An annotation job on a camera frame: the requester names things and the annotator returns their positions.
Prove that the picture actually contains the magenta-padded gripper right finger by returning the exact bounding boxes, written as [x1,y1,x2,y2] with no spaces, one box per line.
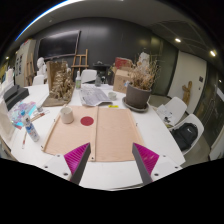
[132,142,183,186]

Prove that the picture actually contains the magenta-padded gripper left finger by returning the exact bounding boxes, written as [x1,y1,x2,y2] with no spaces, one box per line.
[42,142,92,185]

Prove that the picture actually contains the blue-capped white drink bottle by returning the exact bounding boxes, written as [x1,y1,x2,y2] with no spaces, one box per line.
[22,111,41,143]

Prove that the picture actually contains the flat round red coaster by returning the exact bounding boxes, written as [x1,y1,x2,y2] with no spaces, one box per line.
[80,115,95,127]

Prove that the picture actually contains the white ceramic mug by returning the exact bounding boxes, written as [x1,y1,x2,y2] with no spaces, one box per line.
[59,106,75,125]

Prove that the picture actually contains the black backpack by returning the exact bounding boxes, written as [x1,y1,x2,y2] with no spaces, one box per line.
[170,122,199,152]

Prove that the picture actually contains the grey plant saucer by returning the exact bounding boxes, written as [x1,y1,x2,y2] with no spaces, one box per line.
[122,96,150,113]

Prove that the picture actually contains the white chair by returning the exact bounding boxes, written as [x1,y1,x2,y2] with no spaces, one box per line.
[32,74,45,87]
[168,113,205,156]
[156,96,188,127]
[80,68,98,84]

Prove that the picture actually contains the dried plant in grey pot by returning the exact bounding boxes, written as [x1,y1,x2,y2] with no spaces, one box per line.
[124,54,161,109]

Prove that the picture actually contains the small white round jar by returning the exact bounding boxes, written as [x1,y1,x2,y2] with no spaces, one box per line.
[107,91,118,101]

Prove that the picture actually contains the colourful holographic print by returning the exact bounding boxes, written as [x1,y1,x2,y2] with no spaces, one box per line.
[8,101,38,129]

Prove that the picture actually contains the small green-labelled spray bottle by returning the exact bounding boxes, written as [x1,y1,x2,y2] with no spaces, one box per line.
[75,70,83,90]

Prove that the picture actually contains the white stretched canvas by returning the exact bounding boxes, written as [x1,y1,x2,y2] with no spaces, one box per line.
[0,99,16,141]

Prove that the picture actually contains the small grey bottle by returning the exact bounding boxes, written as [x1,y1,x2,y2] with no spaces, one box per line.
[95,73,103,88]

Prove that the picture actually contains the brown cardboard box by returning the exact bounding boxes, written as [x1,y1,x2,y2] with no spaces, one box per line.
[112,68,134,94]

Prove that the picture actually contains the black flat boxes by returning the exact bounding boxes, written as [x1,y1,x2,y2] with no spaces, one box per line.
[3,84,30,111]

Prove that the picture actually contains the wooden easel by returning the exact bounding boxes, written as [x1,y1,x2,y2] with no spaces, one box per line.
[25,53,36,86]
[70,48,90,79]

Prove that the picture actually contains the red box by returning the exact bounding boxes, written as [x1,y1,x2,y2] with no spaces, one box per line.
[114,57,134,70]

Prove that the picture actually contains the white plaster bust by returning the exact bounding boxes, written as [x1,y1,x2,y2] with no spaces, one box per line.
[35,57,48,79]

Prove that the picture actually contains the pale shelf cabinet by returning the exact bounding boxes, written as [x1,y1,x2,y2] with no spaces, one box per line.
[13,39,37,88]

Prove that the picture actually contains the wooden wall figure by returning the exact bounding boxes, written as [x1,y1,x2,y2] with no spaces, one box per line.
[181,80,193,106]

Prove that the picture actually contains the black wall screen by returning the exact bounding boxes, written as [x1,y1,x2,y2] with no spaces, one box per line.
[37,30,82,62]

